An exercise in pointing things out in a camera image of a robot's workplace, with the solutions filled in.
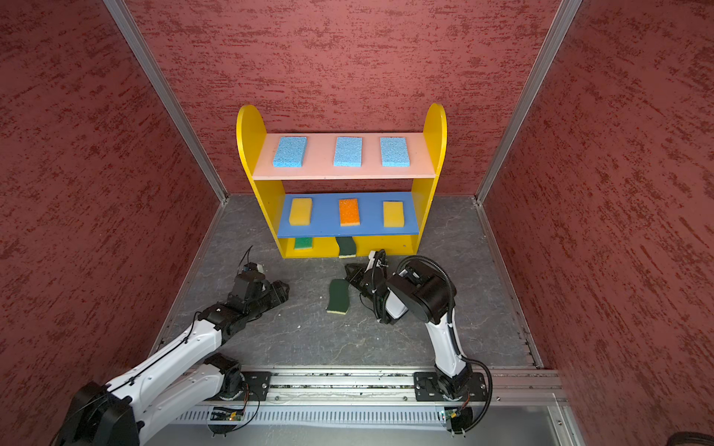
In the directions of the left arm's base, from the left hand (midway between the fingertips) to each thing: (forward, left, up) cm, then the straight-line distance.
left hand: (281, 296), depth 86 cm
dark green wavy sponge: (+21, -20, -2) cm, 29 cm away
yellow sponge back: (+26, -36, +11) cm, 46 cm away
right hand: (+12, -19, -3) cm, 23 cm away
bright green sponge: (+22, -3, -3) cm, 23 cm away
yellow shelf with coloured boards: (+35, -19, +11) cm, 41 cm away
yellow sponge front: (+28, -3, +9) cm, 29 cm away
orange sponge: (+26, -21, +10) cm, 35 cm away
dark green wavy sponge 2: (+2, -18, -6) cm, 19 cm away
